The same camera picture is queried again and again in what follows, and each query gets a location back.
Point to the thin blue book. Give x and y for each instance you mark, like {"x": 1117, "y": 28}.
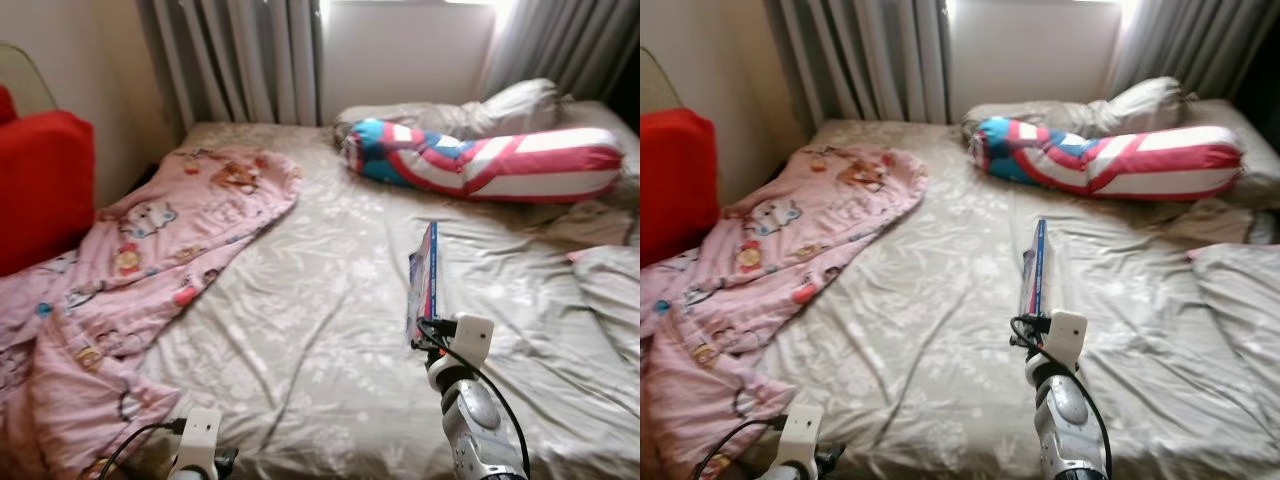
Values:
{"x": 1040, "y": 265}
{"x": 428, "y": 280}

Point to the crumpled beige pillow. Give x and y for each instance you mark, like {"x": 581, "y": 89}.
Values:
{"x": 1140, "y": 102}
{"x": 510, "y": 105}

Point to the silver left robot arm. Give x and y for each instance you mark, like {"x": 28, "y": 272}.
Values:
{"x": 188, "y": 473}
{"x": 788, "y": 472}

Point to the grey pleated curtain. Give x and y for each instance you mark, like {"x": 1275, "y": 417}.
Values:
{"x": 570, "y": 40}
{"x": 1200, "y": 40}
{"x": 860, "y": 60}
{"x": 230, "y": 60}

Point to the red white blue bolster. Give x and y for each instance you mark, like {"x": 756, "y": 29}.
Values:
{"x": 500, "y": 165}
{"x": 1130, "y": 160}

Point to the red folded mattress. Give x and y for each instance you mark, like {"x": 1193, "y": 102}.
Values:
{"x": 675, "y": 190}
{"x": 45, "y": 190}

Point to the pink cartoon print blanket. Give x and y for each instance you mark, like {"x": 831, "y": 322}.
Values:
{"x": 180, "y": 230}
{"x": 800, "y": 230}

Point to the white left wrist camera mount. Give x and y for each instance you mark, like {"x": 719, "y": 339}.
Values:
{"x": 200, "y": 435}
{"x": 800, "y": 432}

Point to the beige floral bedsheet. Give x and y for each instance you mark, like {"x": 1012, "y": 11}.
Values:
{"x": 330, "y": 300}
{"x": 950, "y": 300}

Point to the white foam mattress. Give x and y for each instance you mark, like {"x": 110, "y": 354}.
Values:
{"x": 25, "y": 85}
{"x": 655, "y": 90}

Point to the beige quilt with pink edge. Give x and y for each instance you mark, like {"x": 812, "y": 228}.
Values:
{"x": 1240, "y": 310}
{"x": 610, "y": 300}

